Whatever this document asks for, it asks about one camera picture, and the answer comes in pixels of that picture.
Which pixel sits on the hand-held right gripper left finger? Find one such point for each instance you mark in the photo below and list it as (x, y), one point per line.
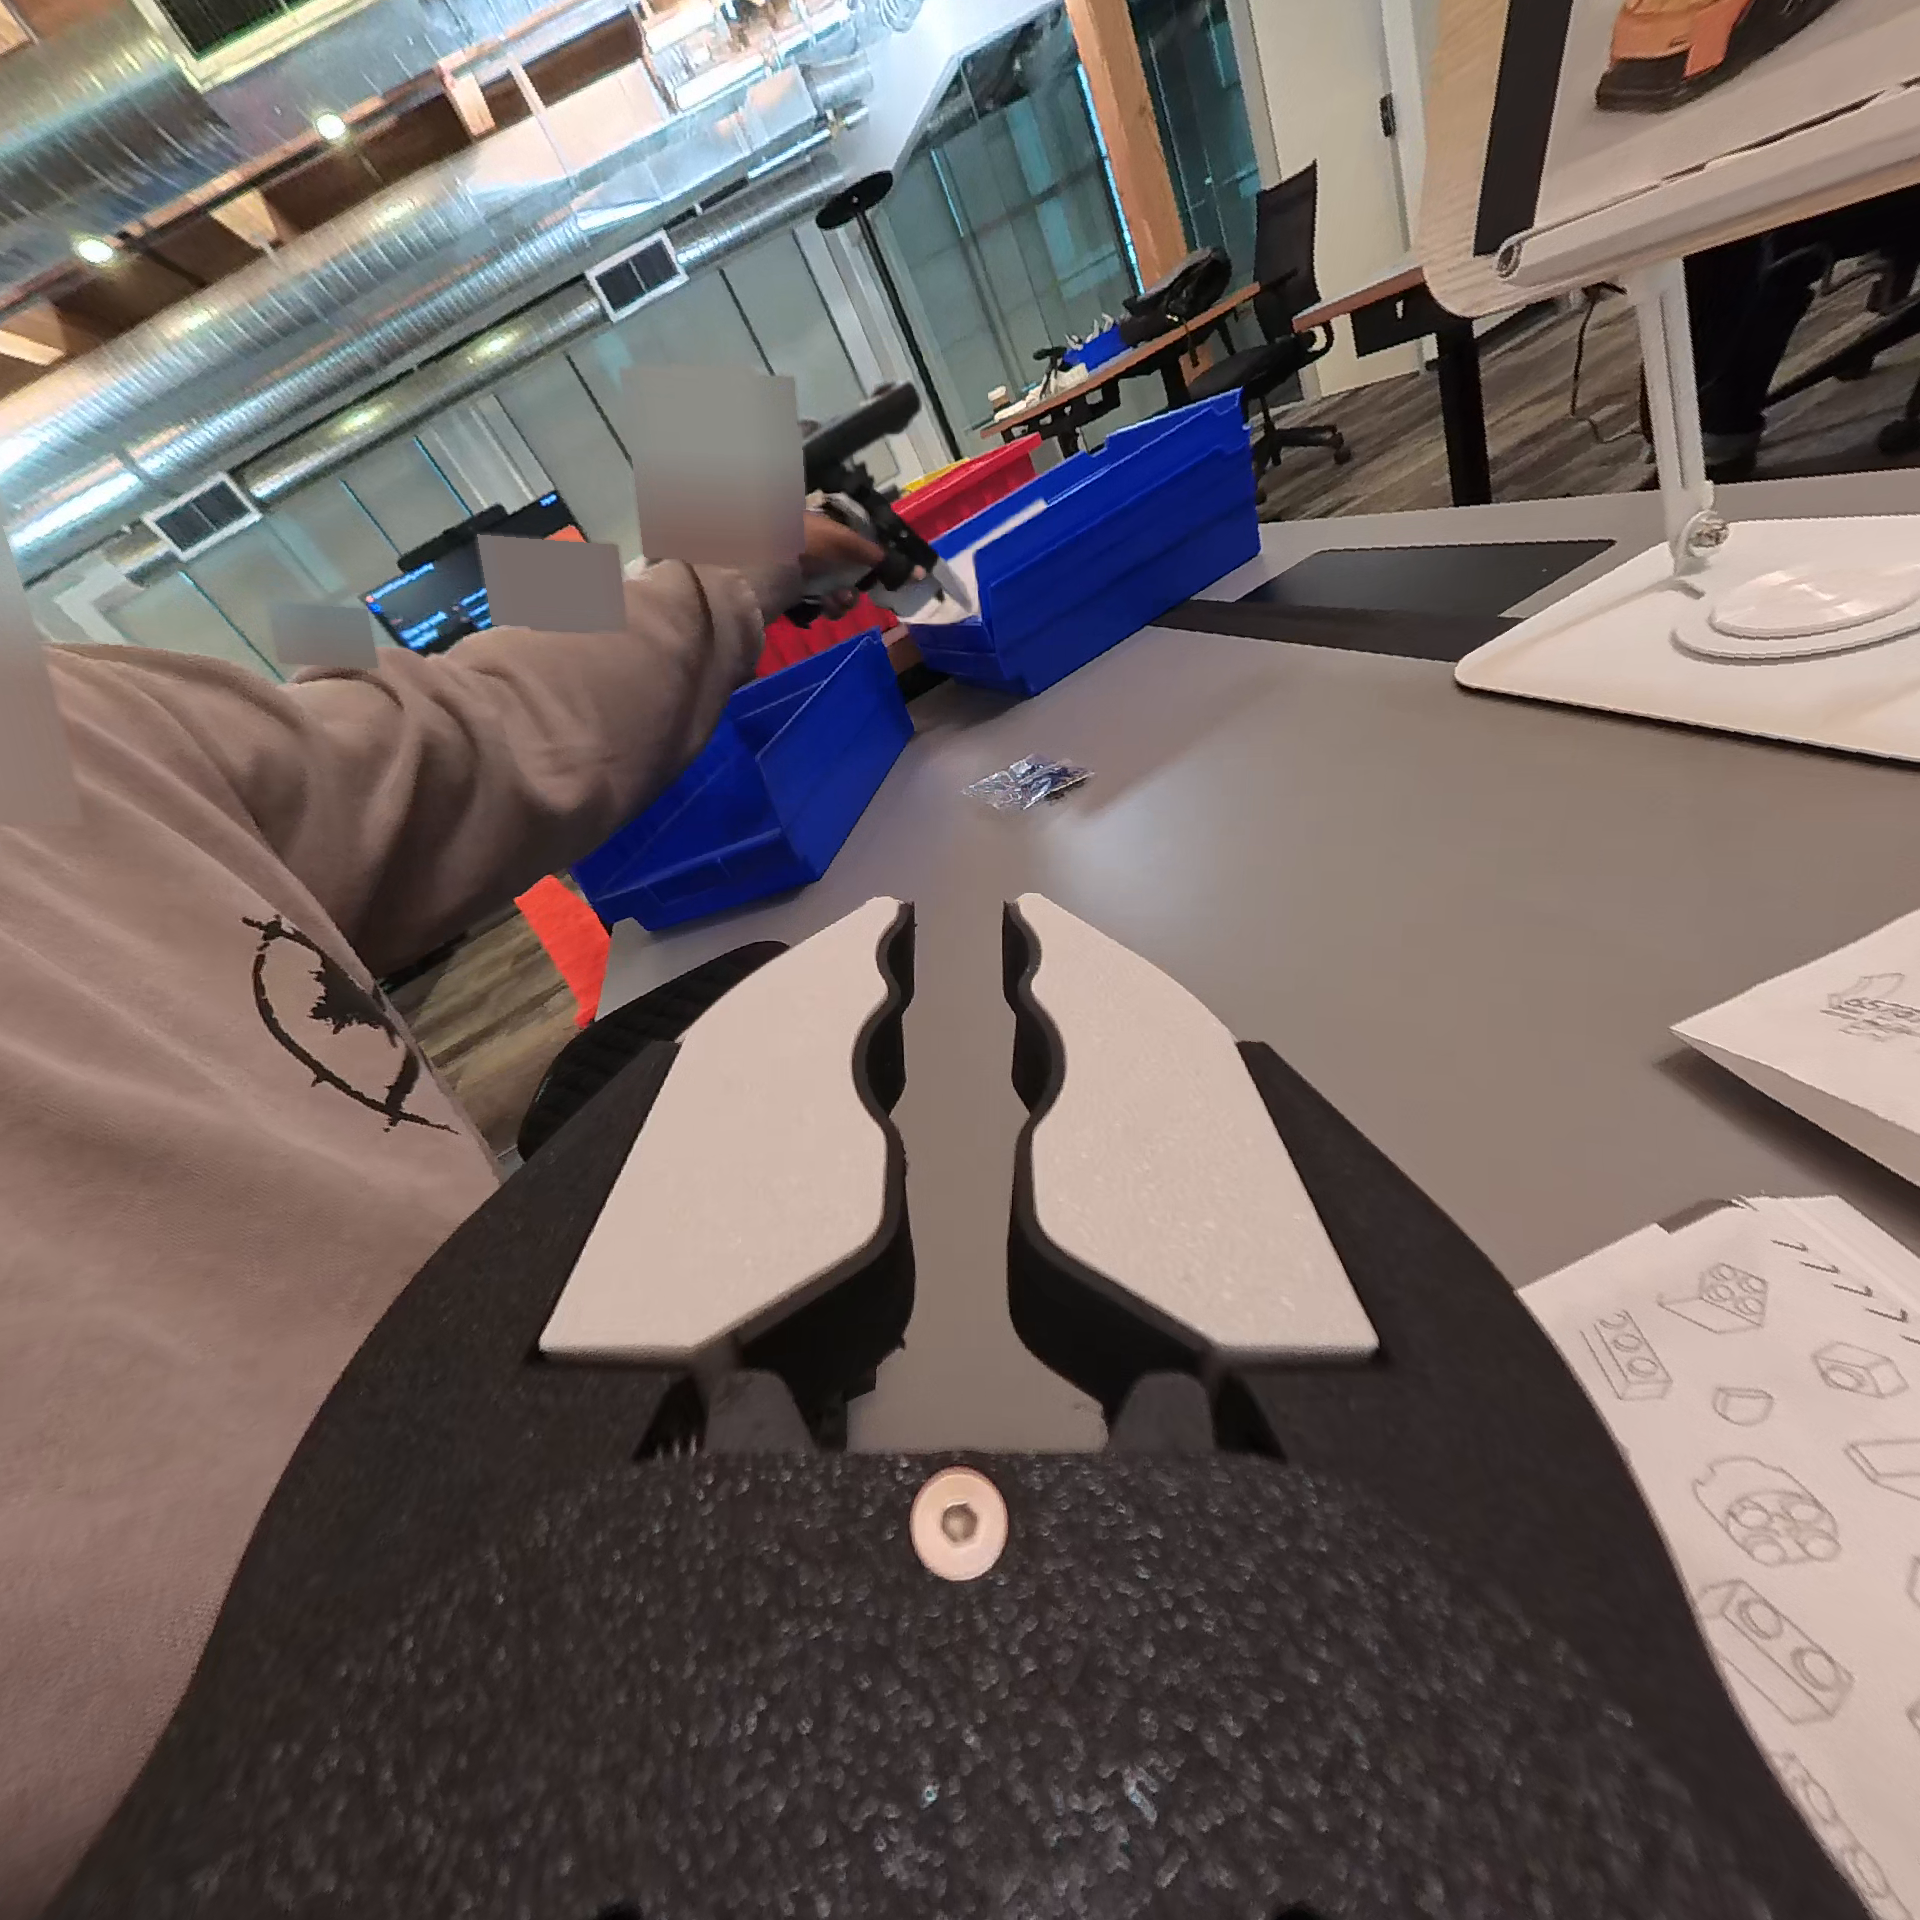
(735, 1201)

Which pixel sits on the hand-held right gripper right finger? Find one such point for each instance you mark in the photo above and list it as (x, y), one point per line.
(1184, 1201)

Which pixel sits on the white brick-print paper bag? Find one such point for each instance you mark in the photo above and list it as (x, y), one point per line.
(1770, 1500)
(1829, 1050)
(991, 563)

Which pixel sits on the white book stand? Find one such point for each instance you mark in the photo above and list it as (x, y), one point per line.
(1621, 661)

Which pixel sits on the toy car instruction booklet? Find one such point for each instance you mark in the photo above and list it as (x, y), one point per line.
(1724, 136)

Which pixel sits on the person's left forearm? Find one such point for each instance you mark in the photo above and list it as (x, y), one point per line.
(524, 750)

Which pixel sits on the black desk mat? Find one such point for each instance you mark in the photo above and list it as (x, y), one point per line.
(1424, 579)

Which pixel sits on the person's left hand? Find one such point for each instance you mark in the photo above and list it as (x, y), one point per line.
(832, 552)

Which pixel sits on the red storage bin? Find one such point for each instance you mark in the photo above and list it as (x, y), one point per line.
(975, 486)

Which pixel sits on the black wrist rest pad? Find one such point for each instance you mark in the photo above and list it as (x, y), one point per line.
(599, 1050)

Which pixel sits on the short blue storage bin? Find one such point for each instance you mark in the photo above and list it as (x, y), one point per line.
(810, 780)

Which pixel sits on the small clear plastic parts bag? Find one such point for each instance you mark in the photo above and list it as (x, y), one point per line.
(1026, 781)

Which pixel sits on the orange plastic object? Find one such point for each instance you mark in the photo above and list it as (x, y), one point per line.
(564, 945)

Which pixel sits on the wooden top office table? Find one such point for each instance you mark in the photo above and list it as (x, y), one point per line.
(1141, 352)
(1359, 299)

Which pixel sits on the black floor lamp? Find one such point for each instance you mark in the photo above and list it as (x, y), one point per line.
(856, 194)

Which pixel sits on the black bag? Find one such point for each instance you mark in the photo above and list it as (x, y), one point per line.
(1177, 292)

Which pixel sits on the computer monitor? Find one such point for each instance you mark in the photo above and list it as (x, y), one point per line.
(429, 608)

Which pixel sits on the black office chair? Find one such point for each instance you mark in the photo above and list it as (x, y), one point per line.
(1284, 254)

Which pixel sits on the person's beige sweatshirt torso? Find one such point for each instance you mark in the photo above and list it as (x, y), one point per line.
(181, 1275)

